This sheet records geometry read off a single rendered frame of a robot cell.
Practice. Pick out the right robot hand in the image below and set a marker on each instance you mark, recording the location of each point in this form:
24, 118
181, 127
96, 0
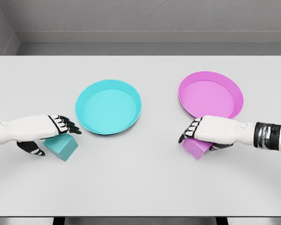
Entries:
213, 129

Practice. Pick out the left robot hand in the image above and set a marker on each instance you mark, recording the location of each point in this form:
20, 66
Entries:
37, 127

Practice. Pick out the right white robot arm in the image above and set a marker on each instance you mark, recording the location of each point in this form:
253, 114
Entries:
264, 134

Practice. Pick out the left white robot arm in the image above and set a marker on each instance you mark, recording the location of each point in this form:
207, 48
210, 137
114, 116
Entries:
2, 132

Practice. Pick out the pink block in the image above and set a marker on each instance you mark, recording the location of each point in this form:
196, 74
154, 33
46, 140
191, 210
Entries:
194, 147

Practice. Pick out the cyan block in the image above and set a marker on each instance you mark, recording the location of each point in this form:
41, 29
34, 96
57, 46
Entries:
62, 146

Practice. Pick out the pink round plate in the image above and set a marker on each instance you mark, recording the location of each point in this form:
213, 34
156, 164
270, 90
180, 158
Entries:
209, 95

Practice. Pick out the cyan round plate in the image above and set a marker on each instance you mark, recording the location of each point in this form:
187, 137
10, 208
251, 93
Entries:
108, 107

